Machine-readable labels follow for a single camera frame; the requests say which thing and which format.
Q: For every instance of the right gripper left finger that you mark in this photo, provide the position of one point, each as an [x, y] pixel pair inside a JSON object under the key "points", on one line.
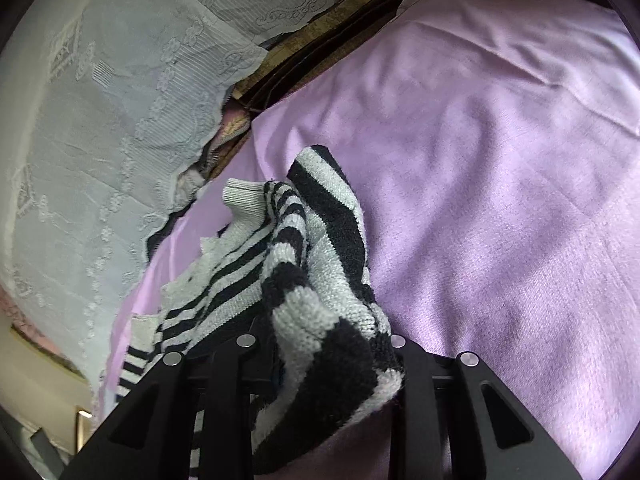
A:
{"points": [[179, 408]]}

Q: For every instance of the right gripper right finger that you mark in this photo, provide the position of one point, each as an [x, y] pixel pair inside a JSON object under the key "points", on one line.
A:
{"points": [[455, 419]]}

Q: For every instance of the black grey striped sweater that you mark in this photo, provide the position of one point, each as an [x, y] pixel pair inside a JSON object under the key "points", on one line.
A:
{"points": [[294, 253]]}

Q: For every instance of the pile of clothes under lace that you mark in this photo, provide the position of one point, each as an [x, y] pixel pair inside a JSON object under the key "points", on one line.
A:
{"points": [[235, 124]]}

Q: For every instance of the purple bed sheet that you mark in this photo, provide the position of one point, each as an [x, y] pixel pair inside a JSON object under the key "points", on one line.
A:
{"points": [[493, 146]]}

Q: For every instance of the white lace cover cloth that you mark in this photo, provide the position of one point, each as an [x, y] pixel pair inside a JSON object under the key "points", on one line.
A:
{"points": [[104, 103]]}

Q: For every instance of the woven bamboo mat edge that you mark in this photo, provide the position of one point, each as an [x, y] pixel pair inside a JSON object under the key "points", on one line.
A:
{"points": [[303, 55]]}

